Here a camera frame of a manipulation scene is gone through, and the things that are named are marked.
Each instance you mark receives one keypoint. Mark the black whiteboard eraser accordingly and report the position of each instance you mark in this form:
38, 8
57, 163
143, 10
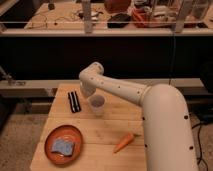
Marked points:
74, 102

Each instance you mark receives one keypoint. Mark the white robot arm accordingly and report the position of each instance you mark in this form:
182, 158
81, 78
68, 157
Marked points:
168, 137

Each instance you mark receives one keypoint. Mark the clear plastic cup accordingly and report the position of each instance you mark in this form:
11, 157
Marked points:
96, 103

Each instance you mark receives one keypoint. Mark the orange carrot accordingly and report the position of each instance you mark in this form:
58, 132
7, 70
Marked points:
127, 139

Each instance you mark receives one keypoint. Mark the orange plate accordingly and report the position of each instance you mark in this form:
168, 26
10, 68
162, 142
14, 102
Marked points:
68, 133

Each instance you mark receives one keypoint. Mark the black bowl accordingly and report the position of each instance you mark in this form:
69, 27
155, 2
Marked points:
119, 20

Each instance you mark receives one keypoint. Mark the blue sponge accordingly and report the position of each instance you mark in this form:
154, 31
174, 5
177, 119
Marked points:
63, 147

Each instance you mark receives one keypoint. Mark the red container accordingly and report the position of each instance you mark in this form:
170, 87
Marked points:
141, 20

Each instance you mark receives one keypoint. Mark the grey metal post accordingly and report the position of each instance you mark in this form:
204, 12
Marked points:
86, 6
184, 10

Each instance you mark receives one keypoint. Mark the grey metal post right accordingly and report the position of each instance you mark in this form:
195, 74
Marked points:
184, 10

